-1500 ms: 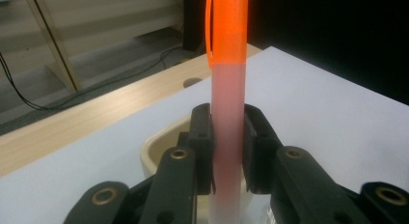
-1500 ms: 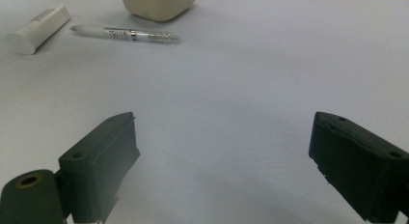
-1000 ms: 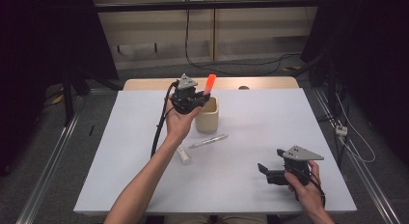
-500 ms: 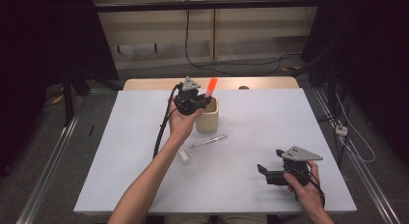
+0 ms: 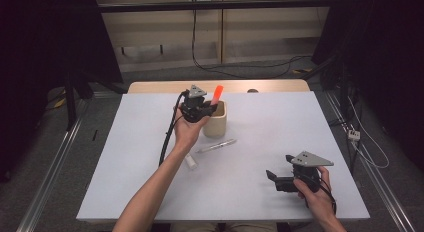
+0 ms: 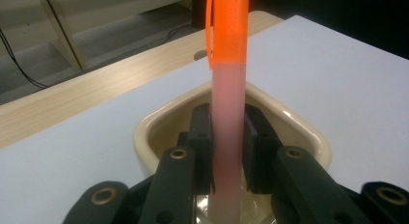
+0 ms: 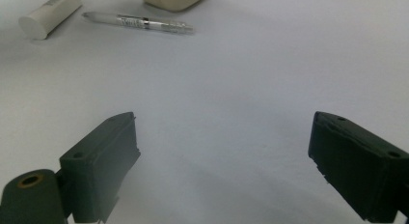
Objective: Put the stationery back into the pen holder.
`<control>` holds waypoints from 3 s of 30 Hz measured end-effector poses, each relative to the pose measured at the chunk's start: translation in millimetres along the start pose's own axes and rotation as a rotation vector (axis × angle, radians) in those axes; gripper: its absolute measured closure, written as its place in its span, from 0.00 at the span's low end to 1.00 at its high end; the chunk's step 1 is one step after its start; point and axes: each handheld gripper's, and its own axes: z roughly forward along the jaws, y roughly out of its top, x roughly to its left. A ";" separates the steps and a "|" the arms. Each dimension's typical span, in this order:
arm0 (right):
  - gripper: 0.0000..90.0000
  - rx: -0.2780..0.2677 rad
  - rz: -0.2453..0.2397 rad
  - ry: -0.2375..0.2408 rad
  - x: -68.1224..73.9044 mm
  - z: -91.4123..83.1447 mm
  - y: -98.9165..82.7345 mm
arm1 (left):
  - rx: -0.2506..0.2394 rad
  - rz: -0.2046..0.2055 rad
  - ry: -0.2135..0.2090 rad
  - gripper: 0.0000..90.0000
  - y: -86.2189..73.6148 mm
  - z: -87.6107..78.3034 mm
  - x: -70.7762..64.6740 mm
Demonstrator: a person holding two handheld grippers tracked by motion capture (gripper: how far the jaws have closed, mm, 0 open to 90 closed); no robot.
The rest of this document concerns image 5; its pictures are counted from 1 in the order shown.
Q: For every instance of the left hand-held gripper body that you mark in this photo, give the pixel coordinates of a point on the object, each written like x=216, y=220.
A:
x=191, y=107

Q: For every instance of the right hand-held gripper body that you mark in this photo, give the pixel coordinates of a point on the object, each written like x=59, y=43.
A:
x=310, y=159

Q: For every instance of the orange highlighter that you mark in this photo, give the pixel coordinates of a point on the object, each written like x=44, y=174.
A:
x=217, y=92

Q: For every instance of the beige square pen holder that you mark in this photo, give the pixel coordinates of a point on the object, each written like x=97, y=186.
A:
x=218, y=123

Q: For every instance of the silver pen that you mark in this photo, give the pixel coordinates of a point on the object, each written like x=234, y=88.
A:
x=216, y=146

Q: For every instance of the white glue stick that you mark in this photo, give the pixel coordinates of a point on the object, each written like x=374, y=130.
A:
x=191, y=162

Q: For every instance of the person's left hand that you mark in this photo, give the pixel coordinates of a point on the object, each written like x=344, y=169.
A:
x=186, y=133

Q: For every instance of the person's right hand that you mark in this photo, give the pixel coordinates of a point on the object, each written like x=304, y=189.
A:
x=318, y=200

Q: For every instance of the wooden table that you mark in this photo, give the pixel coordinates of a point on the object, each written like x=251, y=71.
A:
x=156, y=87

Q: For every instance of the pale grey table mat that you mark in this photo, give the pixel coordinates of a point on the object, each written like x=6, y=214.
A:
x=260, y=125

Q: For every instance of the dark table grommet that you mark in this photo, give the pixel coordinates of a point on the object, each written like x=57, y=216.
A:
x=253, y=90

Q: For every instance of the white power strip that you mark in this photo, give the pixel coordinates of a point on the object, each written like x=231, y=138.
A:
x=353, y=135

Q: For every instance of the yellow floor tape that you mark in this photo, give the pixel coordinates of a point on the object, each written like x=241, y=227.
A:
x=59, y=103
x=302, y=71

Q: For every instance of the beige wooden cabinet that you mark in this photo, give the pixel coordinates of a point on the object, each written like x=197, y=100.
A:
x=266, y=32

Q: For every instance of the black horizontal bar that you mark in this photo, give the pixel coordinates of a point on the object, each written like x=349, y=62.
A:
x=200, y=6

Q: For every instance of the small black floor strip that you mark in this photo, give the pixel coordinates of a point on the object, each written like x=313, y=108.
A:
x=95, y=135

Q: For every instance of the black metal stand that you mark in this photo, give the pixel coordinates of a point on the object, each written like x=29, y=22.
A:
x=70, y=105

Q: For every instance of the black curtain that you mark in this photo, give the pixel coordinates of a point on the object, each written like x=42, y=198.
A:
x=40, y=58
x=383, y=58

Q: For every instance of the aluminium floor rail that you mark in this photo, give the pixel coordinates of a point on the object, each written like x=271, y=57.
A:
x=376, y=178
x=50, y=172

